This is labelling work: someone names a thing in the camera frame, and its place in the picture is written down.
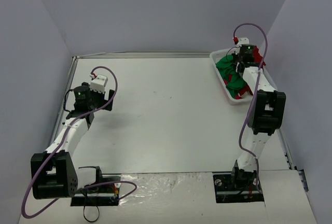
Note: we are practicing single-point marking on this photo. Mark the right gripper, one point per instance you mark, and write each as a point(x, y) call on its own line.
point(238, 61)

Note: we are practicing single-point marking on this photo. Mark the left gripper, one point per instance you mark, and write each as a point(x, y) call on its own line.
point(104, 98)

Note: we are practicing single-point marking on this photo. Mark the green t shirt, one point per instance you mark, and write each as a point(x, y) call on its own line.
point(235, 84)

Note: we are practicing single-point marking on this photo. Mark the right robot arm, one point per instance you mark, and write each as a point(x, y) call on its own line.
point(264, 117)

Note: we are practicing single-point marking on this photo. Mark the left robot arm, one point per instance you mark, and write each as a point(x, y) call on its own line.
point(53, 172)

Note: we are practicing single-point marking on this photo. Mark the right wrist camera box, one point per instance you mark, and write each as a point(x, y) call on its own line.
point(238, 41)

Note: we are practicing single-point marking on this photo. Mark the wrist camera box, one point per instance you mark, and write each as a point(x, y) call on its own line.
point(238, 41)
point(98, 83)

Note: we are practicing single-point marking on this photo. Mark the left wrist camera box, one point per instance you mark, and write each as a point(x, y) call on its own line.
point(98, 83)

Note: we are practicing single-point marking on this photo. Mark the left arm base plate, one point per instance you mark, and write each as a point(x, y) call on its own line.
point(106, 195)

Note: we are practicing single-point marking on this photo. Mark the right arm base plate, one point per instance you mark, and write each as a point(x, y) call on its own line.
point(230, 190)

